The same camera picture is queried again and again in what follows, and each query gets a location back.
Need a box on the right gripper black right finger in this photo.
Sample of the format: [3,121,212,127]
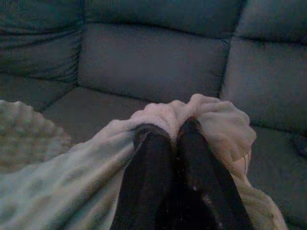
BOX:
[176,118,255,230]

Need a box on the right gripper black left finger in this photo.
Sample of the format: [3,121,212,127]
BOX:
[112,123,178,230]

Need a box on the cream dotted fleece pillow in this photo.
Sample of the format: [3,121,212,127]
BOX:
[0,93,288,230]

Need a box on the grey sofa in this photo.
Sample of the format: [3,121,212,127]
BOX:
[0,0,307,230]

